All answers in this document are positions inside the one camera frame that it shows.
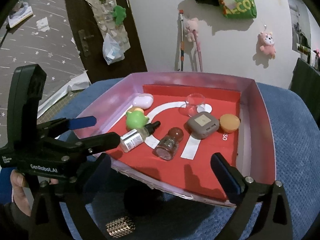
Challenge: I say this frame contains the green frog toy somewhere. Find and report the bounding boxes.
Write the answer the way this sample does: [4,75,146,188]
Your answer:
[126,111,149,130]

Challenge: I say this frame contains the dropper bottle black cap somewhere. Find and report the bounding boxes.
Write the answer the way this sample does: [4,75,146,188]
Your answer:
[119,120,162,153]

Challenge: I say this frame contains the pink white earbud case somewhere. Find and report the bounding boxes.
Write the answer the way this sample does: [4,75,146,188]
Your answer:
[132,93,154,110]

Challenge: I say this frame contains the glass jar red ball stopper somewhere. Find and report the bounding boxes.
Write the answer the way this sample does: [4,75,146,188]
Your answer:
[153,127,184,161]

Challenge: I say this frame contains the grey square power bank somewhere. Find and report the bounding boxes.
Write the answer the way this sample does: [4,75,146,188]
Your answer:
[187,111,220,140]

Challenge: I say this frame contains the clear glass cup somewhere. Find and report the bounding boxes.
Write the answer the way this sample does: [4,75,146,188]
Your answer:
[179,93,205,117]

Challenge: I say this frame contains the person's left hand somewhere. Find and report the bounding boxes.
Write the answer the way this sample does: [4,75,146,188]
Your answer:
[10,170,31,217]

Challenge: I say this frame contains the orange peach toy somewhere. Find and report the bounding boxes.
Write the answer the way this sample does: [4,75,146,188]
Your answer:
[127,107,144,114]

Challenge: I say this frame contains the blue cushioned seat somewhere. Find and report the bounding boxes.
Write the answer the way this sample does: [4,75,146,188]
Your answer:
[0,77,320,240]

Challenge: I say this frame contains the pink cardboard box tray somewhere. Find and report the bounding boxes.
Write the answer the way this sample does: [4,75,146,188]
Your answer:
[59,72,276,206]

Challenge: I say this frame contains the dark brown wooden door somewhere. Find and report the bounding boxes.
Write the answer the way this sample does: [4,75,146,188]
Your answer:
[65,0,147,83]

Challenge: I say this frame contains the clear plastic bag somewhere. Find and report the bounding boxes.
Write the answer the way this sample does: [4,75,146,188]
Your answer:
[103,33,125,65]

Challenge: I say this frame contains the green frog plush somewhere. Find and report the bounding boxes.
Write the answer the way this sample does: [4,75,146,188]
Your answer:
[112,5,126,25]

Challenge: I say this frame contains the hanging pocket organizer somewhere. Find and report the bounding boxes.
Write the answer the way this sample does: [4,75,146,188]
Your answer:
[85,0,130,52]

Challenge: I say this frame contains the dark green table cloth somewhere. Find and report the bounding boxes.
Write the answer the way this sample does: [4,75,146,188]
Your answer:
[290,58,320,120]

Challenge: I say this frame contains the pink stick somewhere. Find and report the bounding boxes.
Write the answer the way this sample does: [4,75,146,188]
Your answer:
[193,30,203,72]

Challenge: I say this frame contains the items on side table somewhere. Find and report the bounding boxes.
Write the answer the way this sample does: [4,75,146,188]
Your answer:
[297,44,319,71]

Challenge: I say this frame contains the brass door handle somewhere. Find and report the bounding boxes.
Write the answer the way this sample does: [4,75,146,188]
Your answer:
[78,29,94,57]

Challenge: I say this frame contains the pink plush on wall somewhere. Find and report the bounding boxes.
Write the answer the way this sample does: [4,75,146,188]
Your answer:
[184,18,199,42]

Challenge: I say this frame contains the pink fox plush keychain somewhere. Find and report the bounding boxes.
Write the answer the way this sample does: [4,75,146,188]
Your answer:
[258,31,276,59]

